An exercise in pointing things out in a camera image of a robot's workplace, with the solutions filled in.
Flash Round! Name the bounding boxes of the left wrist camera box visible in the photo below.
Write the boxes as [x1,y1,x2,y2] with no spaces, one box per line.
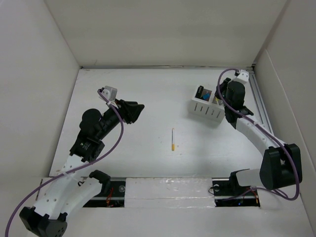
[100,86,118,101]

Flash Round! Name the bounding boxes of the aluminium rail right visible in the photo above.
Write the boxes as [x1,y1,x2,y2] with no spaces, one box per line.
[247,67,274,135]

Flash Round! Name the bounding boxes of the yellow cap black highlighter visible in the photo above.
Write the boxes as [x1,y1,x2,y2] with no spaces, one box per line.
[195,85,204,99]

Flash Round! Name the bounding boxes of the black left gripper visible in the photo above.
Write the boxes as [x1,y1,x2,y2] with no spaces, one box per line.
[97,98,144,140]

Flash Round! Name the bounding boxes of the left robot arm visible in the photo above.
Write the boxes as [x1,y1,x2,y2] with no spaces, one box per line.
[19,100,145,237]

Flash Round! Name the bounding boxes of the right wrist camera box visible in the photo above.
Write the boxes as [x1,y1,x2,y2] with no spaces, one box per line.
[235,70,249,84]

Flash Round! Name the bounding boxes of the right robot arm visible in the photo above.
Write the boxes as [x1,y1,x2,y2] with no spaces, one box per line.
[215,78,303,190]

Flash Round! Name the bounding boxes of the blue cap black highlighter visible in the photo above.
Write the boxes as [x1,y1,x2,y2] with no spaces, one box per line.
[202,92,211,101]

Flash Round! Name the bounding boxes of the yellow cap white pen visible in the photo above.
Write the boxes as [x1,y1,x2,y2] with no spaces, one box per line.
[215,98,223,106]
[171,128,175,151]

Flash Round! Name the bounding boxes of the white foam block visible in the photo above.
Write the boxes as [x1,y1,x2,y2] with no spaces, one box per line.
[124,177,215,209]

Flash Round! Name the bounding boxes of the white pen holder box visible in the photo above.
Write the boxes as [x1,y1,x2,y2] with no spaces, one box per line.
[188,86,225,123]

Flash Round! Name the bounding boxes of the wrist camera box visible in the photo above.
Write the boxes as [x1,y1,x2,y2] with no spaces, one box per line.
[100,86,118,101]
[235,70,249,84]

